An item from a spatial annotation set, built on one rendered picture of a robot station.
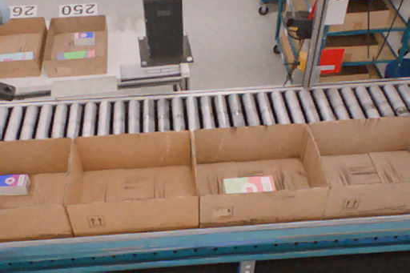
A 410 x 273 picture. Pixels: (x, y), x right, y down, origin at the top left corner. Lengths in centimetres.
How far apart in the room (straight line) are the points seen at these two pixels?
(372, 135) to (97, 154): 96
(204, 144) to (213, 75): 198
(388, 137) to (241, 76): 194
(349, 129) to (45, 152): 104
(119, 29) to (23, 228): 147
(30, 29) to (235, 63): 160
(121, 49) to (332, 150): 126
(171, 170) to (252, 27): 260
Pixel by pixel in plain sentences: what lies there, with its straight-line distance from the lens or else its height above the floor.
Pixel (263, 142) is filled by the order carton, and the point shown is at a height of 97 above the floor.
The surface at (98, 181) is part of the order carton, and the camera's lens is 177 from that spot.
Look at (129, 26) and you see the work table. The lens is 281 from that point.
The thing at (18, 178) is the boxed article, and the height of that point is 93.
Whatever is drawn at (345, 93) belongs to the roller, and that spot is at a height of 74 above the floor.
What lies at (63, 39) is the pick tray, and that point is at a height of 76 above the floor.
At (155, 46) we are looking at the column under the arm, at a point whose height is 83.
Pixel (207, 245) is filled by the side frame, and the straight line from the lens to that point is 156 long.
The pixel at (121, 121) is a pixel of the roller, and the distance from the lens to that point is 220.
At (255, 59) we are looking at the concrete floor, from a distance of 386.
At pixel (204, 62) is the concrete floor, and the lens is 382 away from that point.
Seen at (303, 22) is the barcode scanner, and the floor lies 107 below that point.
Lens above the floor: 219
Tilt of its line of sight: 46 degrees down
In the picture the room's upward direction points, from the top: 1 degrees counter-clockwise
